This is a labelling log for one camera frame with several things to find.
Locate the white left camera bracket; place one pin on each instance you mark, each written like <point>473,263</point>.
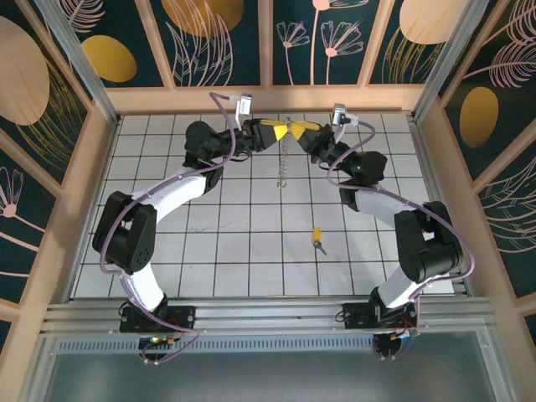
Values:
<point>238,119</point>

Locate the long aluminium mounting rail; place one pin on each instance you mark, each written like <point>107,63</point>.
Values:
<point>268,314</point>

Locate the yellow headed key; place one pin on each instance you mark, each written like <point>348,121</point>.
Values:
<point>318,234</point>

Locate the grey metal panel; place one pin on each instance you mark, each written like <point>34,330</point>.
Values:
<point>268,377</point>

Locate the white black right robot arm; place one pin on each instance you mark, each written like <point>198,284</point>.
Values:
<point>377,205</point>

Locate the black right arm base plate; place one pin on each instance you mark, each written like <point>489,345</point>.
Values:
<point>356,318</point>

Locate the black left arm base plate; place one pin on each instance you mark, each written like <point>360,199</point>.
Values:
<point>184,318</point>

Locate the white camera bracket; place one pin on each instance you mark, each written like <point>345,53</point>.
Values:
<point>338,132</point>
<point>238,119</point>

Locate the aluminium frame leg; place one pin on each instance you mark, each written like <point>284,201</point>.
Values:
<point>498,368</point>
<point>39,368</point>

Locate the white right camera bracket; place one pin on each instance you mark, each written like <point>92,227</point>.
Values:
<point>338,132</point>

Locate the aluminium frame post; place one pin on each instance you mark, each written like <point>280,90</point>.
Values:
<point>450,63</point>
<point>81,63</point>

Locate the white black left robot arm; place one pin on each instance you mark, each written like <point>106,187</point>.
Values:
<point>176,192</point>

